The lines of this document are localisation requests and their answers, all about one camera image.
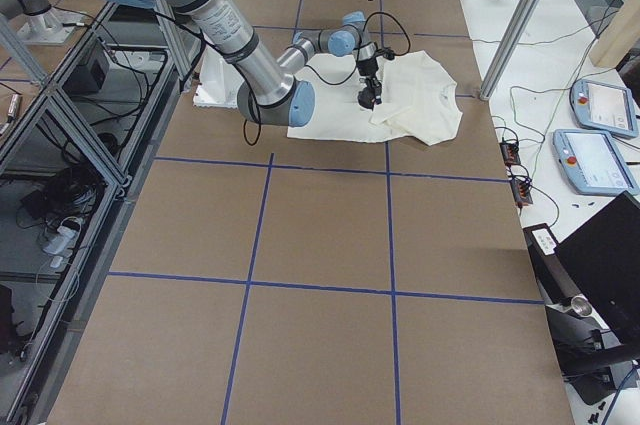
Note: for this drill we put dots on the cream long-sleeve cat shirt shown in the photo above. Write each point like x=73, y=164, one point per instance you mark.
x=418, y=100

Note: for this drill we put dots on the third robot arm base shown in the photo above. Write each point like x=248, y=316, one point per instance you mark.
x=45, y=25

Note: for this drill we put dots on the orange circuit board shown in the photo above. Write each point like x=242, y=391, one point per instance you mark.
x=510, y=152

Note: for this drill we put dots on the far teach pendant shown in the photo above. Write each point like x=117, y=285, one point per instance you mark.
x=605, y=107

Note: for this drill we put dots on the teach pendant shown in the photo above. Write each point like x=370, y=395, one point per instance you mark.
x=605, y=107
x=592, y=163

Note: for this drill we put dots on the near teach pendant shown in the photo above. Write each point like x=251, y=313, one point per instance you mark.
x=592, y=163

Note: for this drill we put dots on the wooden block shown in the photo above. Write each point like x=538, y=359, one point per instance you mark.
x=621, y=35

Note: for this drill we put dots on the black monitor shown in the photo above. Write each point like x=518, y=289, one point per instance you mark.
x=602, y=259

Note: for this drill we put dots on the white power strip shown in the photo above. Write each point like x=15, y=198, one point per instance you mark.
x=61, y=239

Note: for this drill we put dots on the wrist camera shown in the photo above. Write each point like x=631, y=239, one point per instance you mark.
x=386, y=53

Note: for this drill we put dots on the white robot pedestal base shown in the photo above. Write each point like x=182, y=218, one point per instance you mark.
x=219, y=83

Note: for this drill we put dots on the aluminium frame post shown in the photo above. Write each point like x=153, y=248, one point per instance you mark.
x=508, y=44

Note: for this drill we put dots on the black box under frame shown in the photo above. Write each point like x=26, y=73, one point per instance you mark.
x=89, y=74

